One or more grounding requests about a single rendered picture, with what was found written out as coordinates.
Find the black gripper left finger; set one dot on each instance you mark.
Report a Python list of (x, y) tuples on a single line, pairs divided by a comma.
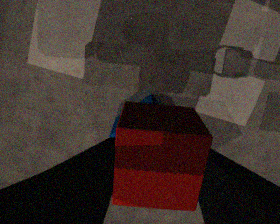
[(76, 191)]

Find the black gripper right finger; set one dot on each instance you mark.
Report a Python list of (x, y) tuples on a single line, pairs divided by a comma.
[(231, 194)]

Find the blue cube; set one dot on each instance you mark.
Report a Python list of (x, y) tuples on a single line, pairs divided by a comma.
[(149, 99)]

